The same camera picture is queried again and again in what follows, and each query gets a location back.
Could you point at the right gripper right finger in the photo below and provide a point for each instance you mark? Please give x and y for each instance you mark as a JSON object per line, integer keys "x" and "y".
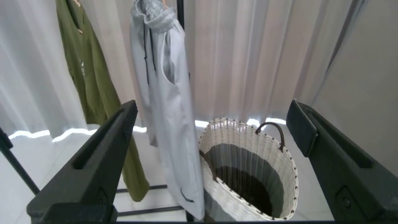
{"x": 348, "y": 174}

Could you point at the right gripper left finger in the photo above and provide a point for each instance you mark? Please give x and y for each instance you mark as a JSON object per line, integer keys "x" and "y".
{"x": 90, "y": 174}

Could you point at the green printed shirt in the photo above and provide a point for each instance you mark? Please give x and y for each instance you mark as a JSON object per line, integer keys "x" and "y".
{"x": 93, "y": 77}

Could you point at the pale grey garment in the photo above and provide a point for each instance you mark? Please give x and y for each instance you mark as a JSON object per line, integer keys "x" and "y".
{"x": 168, "y": 109}

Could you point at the black clothes rack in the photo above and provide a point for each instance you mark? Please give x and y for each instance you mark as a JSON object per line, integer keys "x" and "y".
{"x": 18, "y": 168}

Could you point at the white laundry basket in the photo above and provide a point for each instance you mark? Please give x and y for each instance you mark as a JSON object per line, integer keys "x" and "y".
{"x": 248, "y": 174}

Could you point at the white curtain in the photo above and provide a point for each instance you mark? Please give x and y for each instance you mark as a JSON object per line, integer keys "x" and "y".
{"x": 233, "y": 62}

